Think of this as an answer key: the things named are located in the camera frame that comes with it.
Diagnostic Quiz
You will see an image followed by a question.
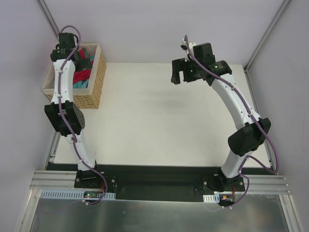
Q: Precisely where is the pink t shirt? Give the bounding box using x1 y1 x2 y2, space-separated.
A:
73 48 94 84

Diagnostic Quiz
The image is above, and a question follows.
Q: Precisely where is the wicker basket with liner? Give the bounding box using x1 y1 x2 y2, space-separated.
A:
42 43 107 109

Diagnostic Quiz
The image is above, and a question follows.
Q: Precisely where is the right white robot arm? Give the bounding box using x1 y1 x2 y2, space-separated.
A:
171 41 271 192

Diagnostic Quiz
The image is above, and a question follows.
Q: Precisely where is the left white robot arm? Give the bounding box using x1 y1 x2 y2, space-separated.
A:
44 32 102 188

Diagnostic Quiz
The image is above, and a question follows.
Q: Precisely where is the teal t shirt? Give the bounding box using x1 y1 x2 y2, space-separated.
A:
73 67 92 89

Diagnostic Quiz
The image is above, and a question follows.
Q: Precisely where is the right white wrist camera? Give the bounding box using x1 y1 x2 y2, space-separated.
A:
181 40 197 62

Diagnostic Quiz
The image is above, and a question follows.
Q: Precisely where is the right aluminium frame post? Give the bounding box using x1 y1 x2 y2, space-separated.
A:
244 0 293 73

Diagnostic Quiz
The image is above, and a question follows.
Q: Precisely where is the aluminium frame post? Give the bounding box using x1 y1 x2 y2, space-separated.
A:
35 0 60 41
244 0 293 73

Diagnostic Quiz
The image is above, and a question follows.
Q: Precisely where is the left aluminium frame post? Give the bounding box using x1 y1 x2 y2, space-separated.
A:
35 0 60 41

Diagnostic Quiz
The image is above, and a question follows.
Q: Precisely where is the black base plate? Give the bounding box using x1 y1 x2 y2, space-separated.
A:
45 163 277 201

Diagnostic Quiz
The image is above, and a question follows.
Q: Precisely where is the right white cable duct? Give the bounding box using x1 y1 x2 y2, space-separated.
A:
203 194 220 203

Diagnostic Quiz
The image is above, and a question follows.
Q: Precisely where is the white cable duct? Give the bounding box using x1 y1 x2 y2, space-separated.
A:
203 194 220 203
41 189 116 201

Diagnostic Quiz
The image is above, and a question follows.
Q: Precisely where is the left white cable duct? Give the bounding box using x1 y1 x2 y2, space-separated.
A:
41 189 116 201

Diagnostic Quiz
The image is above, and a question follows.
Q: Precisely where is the front aluminium rail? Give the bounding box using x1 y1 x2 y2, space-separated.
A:
30 171 292 195

